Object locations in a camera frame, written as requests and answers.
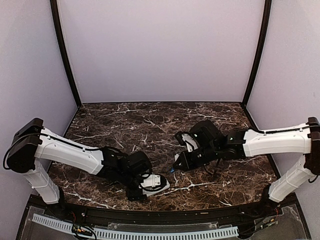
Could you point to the black front rail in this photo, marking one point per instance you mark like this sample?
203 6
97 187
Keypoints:
102 216

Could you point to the black frame post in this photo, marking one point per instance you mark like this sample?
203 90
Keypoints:
258 53
63 52

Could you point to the white battery cover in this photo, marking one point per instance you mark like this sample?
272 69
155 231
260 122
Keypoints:
177 158

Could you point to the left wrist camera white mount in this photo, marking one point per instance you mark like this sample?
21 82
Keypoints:
152 181

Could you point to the white slotted cable duct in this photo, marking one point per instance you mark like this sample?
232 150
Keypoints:
119 231

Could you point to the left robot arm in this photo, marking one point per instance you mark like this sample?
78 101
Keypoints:
33 142

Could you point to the white remote control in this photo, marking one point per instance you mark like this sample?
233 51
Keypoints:
160 188

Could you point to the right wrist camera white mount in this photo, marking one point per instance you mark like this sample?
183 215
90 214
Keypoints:
186 139

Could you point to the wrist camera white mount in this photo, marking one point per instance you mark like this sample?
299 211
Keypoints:
152 181
186 139

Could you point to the left black frame post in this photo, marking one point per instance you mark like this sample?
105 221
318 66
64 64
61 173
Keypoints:
63 52

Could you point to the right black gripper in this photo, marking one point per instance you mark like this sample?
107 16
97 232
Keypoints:
188 164

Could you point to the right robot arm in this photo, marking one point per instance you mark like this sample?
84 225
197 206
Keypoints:
205 143

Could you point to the right black frame post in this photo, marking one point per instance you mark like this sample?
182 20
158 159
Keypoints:
258 53

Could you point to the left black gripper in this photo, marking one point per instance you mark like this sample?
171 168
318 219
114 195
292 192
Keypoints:
132 195

